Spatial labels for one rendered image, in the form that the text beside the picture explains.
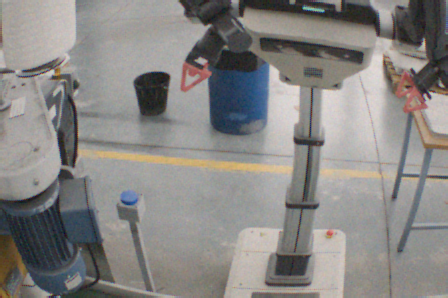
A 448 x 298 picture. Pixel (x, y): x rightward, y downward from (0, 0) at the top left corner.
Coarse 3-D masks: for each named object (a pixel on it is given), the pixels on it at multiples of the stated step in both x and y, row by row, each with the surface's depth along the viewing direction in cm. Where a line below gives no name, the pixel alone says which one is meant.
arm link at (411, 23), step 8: (416, 0) 92; (424, 0) 91; (408, 8) 99; (416, 8) 95; (424, 8) 93; (408, 16) 99; (416, 16) 97; (424, 16) 96; (408, 24) 102; (416, 24) 99; (408, 32) 106; (416, 32) 100; (416, 40) 102
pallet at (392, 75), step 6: (384, 54) 466; (384, 60) 470; (390, 60) 452; (390, 66) 437; (390, 72) 427; (396, 72) 426; (390, 78) 441; (396, 78) 411; (396, 84) 408; (408, 84) 405; (396, 90) 412; (402, 90) 410; (438, 90) 398; (444, 90) 398
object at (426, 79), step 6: (426, 66) 105; (414, 72) 108; (420, 72) 106; (426, 72) 104; (420, 78) 106; (426, 78) 104; (432, 78) 104; (438, 78) 104; (420, 84) 103; (426, 84) 105; (432, 84) 105; (426, 90) 104
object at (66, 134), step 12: (48, 84) 111; (60, 84) 113; (48, 96) 106; (60, 96) 114; (48, 108) 107; (60, 120) 116; (72, 120) 124; (60, 132) 119; (72, 132) 126; (60, 144) 122; (72, 144) 126; (60, 156) 124; (72, 156) 127
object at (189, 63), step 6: (186, 60) 109; (192, 60) 110; (186, 66) 110; (192, 66) 109; (198, 66) 109; (186, 72) 111; (198, 72) 111; (204, 72) 110; (210, 72) 111; (198, 78) 112; (204, 78) 111; (192, 84) 113; (186, 90) 114
